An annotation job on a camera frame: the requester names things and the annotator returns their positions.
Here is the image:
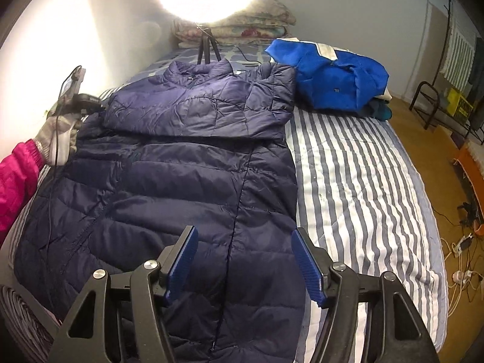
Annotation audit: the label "striped bed quilt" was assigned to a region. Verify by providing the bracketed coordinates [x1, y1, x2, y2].
[0, 44, 450, 363]

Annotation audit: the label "person's left hand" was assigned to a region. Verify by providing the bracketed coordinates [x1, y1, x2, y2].
[33, 113, 81, 166]

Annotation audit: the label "black cable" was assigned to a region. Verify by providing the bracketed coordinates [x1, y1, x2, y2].
[225, 44, 270, 68]

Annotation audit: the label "yellow box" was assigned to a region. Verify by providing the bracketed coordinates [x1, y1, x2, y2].
[446, 88, 474, 122]

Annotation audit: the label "navy puffer jacket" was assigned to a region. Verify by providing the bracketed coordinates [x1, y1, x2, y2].
[14, 60, 306, 363]

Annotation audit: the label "teal cloth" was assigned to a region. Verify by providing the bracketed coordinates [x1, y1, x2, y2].
[355, 100, 394, 122]

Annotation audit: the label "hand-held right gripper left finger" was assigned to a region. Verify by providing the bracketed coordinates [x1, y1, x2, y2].
[49, 225, 199, 363]

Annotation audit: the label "white power strip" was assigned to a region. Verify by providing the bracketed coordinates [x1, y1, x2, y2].
[452, 234, 476, 255]

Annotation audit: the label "person's left forearm pink sleeve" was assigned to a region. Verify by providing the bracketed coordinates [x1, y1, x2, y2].
[0, 139, 47, 243]

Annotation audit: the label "black tripod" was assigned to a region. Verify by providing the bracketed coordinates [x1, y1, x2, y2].
[195, 23, 223, 66]

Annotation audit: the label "orange box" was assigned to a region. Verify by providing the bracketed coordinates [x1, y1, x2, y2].
[452, 141, 484, 235]

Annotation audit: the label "black metal rack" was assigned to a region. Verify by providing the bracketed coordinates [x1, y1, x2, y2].
[409, 82, 481, 141]

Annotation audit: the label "striped hanging towel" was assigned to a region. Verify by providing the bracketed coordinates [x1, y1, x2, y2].
[439, 18, 479, 90]

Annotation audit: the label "floral folded quilts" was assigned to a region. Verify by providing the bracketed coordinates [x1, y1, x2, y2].
[173, 0, 297, 49]

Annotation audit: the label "blue and white jacket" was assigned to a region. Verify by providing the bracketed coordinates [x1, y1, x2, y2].
[264, 38, 390, 111]

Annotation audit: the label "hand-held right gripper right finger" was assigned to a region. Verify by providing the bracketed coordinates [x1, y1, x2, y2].
[291, 227, 441, 363]

